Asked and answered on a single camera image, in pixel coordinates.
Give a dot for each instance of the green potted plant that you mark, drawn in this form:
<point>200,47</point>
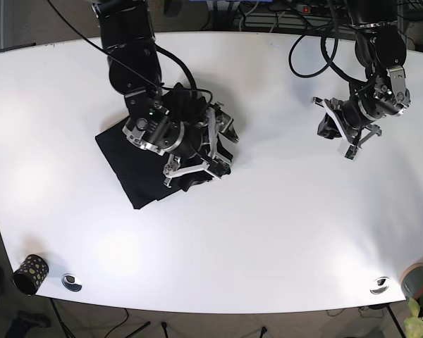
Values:
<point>414,323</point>

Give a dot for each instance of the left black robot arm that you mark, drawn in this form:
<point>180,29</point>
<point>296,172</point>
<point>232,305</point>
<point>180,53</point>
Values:
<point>382,52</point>

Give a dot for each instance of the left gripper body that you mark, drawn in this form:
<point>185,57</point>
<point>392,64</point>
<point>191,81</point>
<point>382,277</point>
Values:
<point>358,129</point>

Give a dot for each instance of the grey tape roll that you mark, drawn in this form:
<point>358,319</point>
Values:
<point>411,281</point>

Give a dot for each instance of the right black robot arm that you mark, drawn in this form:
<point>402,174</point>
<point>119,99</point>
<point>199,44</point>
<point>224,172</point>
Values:
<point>135,60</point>

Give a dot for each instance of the right table cable grommet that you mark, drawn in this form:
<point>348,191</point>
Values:
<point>379,286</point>

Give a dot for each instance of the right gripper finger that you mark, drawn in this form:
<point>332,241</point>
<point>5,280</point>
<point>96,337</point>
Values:
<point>226,128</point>

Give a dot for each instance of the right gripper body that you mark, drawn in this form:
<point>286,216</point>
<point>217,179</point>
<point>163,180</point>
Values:
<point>196,154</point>

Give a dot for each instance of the table cable grommet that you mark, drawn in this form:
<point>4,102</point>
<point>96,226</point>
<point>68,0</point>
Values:
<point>379,286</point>
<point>71,283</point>

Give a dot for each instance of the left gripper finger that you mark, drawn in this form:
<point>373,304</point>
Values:
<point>332,125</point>

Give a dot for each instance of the left table cable grommet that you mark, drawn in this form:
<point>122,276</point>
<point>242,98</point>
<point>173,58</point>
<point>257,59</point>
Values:
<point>71,283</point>

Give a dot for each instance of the black gold-dotted cup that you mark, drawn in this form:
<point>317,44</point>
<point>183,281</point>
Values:
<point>30,275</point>

